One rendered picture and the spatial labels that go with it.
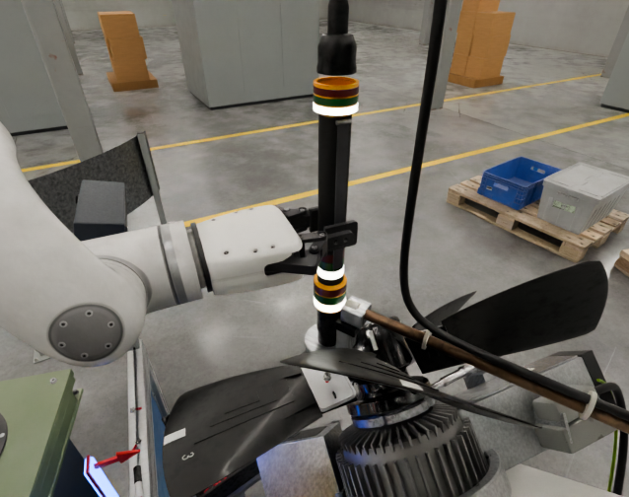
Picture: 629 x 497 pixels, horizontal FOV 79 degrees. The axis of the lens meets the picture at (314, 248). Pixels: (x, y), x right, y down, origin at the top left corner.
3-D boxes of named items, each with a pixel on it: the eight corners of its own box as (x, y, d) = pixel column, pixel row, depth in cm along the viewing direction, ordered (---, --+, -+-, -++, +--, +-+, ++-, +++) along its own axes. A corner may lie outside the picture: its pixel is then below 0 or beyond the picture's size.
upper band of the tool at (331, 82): (364, 110, 38) (367, 79, 37) (343, 121, 35) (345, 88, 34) (327, 104, 40) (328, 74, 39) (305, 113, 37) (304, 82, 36)
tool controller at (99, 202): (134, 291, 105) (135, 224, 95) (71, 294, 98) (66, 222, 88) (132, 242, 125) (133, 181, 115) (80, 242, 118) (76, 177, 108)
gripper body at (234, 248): (190, 261, 46) (279, 240, 50) (205, 318, 38) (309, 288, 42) (176, 206, 42) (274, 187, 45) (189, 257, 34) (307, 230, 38)
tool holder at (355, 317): (372, 343, 57) (379, 294, 52) (349, 378, 52) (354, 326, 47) (320, 319, 61) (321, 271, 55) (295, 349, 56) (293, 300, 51)
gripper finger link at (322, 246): (301, 254, 43) (354, 241, 45) (312, 271, 41) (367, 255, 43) (300, 231, 41) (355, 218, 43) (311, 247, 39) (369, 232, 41)
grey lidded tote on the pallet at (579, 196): (618, 215, 312) (637, 178, 293) (582, 239, 283) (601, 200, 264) (565, 196, 340) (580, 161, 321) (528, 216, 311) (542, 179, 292)
